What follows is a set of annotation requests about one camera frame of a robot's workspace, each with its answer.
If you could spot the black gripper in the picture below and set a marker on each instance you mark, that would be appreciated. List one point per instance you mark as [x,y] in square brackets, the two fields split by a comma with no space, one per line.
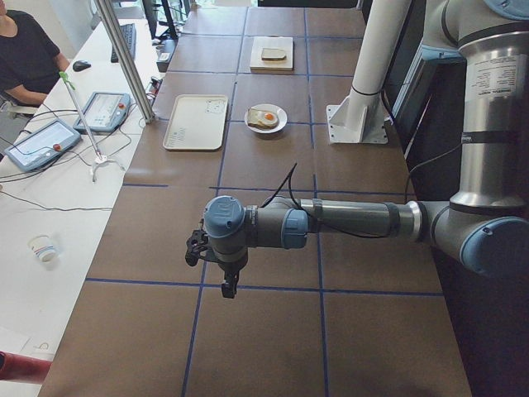
[231,268]

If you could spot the brown bread slice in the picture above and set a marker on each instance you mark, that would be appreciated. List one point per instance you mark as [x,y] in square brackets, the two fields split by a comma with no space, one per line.
[273,54]

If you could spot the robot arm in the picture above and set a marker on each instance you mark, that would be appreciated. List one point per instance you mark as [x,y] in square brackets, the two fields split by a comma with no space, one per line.
[479,225]

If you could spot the bread slice under egg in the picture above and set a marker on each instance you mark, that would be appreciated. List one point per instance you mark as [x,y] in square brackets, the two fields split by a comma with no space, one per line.
[250,119]

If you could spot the white round plate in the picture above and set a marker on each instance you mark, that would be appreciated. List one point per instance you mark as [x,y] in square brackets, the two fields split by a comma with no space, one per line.
[272,108]

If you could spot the cream bear serving tray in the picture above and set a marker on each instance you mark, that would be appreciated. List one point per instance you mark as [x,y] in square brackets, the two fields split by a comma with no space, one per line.
[196,123]

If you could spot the fried egg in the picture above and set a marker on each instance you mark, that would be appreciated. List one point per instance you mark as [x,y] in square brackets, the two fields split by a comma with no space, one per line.
[268,119]

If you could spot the paper cup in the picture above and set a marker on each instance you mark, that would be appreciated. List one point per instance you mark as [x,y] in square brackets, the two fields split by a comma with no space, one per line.
[43,248]

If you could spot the far teach pendant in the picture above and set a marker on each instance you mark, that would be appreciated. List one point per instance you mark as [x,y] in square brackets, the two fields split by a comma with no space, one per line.
[105,112]

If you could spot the teach pendant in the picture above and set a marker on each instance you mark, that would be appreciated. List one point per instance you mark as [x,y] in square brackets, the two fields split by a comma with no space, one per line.
[43,146]
[105,112]

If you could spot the red object at corner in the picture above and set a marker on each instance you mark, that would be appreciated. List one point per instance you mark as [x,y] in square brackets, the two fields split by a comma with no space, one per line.
[23,369]

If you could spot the near teach pendant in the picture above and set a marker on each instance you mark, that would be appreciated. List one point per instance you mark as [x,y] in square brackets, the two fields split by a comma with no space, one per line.
[43,146]

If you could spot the wooden cutting board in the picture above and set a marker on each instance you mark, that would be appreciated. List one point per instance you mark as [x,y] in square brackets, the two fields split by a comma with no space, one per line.
[260,42]

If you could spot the black computer mouse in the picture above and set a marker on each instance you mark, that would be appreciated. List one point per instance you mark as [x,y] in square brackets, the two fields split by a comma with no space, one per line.
[81,65]

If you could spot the black keyboard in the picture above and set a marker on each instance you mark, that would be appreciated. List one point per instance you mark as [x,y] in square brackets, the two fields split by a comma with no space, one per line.
[129,35]

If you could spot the person in black shirt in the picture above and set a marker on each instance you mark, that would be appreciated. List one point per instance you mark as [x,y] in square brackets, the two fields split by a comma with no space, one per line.
[31,62]

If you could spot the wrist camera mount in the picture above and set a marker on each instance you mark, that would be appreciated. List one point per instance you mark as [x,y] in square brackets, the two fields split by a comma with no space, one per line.
[198,247]

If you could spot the grabber stick with green handle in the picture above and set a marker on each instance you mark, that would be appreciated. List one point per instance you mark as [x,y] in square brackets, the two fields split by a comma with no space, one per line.
[100,159]

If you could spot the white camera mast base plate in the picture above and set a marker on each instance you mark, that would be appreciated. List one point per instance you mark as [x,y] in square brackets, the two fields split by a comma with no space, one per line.
[362,129]

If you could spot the aluminium profile post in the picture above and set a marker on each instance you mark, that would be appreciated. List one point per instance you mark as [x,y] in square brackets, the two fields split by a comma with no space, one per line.
[111,24]

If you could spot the white camera mast pole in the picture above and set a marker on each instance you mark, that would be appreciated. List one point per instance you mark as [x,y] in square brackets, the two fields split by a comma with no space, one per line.
[382,31]

